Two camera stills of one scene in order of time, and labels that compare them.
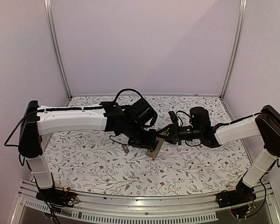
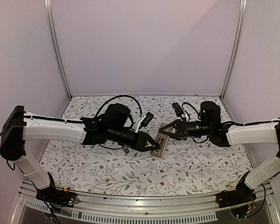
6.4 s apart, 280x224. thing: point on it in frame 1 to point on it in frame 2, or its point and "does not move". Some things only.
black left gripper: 149,143 to 140,143
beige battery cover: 125,148 does not move
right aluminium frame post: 242,10 does not move
